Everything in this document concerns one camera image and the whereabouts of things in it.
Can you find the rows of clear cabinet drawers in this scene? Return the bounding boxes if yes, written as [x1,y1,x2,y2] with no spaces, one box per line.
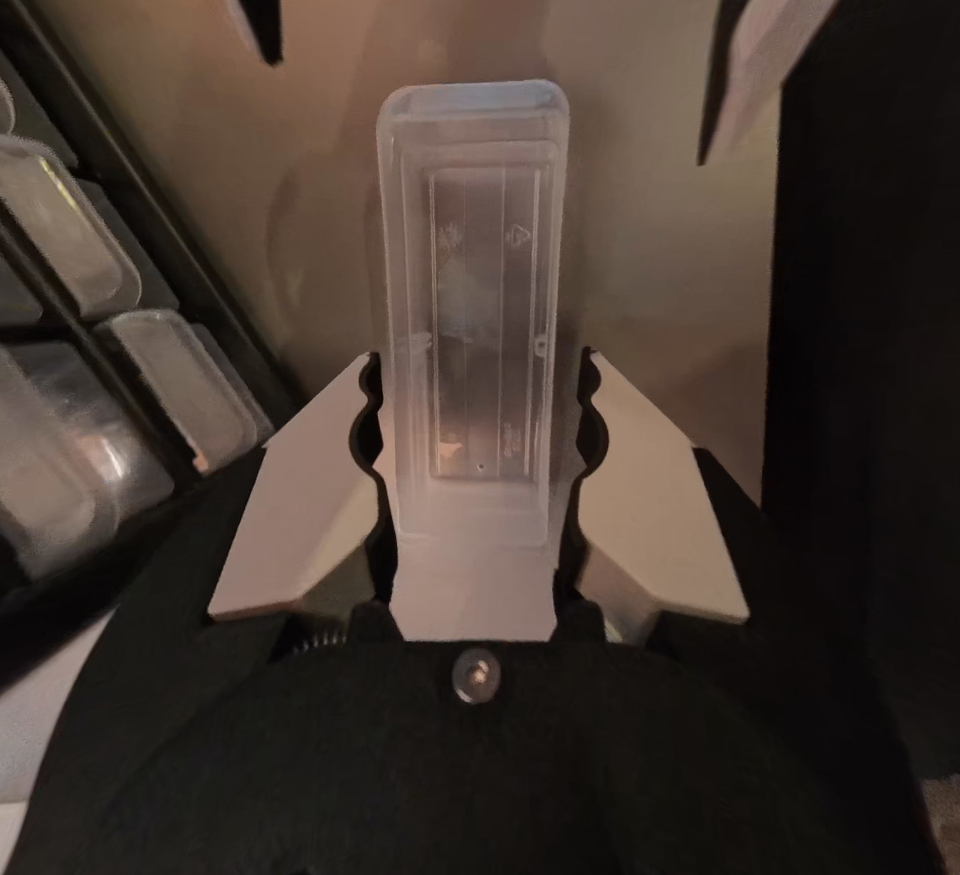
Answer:
[0,76,275,584]

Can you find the black drawer cabinet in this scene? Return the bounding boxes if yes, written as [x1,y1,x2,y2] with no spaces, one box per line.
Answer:
[0,0,301,696]

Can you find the clear plastic drawer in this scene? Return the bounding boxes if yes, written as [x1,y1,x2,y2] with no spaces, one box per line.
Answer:
[375,78,575,642]

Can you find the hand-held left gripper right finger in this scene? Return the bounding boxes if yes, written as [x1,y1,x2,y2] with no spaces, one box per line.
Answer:
[572,347,753,641]

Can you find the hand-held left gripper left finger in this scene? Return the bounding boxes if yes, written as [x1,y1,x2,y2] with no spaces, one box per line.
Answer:
[207,352,393,624]

